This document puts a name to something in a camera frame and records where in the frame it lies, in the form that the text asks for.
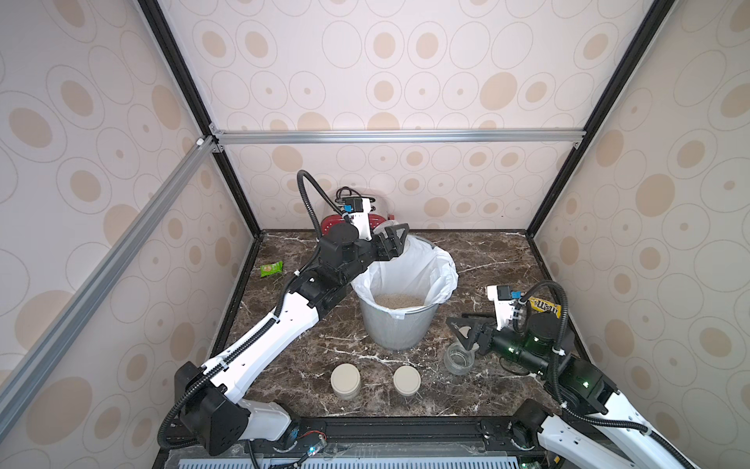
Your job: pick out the aluminium left side rail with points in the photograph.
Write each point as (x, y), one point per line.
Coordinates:
(37, 365)

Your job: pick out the black vertical frame post right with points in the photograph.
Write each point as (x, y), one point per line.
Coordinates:
(644, 35)

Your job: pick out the grey mesh waste bin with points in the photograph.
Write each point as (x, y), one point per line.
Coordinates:
(397, 322)

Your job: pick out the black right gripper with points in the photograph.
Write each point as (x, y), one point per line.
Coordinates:
(485, 336)

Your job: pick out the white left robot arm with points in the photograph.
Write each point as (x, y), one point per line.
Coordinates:
(309, 296)

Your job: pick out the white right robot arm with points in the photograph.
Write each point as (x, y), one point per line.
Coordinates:
(597, 427)

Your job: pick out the glass jar with rice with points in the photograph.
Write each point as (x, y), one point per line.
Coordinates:
(458, 361)

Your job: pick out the white plastic bin liner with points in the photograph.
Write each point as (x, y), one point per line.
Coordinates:
(423, 271)

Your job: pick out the red polka dot toaster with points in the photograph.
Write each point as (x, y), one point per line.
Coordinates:
(378, 215)

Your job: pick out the black vertical frame post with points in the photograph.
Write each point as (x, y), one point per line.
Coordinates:
(644, 35)
(185, 79)

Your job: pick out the green snack packet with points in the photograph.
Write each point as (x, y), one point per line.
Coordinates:
(271, 269)

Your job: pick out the aluminium horizontal back rail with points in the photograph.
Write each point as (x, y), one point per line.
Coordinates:
(430, 136)

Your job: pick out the yellow candy packet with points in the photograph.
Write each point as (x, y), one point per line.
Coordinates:
(540, 305)

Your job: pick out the beige lidded jar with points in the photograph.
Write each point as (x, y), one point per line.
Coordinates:
(380, 229)
(345, 381)

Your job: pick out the black vertical frame post left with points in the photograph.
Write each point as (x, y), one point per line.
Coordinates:
(185, 79)

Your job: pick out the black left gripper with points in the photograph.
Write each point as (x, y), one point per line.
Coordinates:
(395, 244)

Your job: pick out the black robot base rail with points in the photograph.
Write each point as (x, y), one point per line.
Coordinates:
(398, 431)

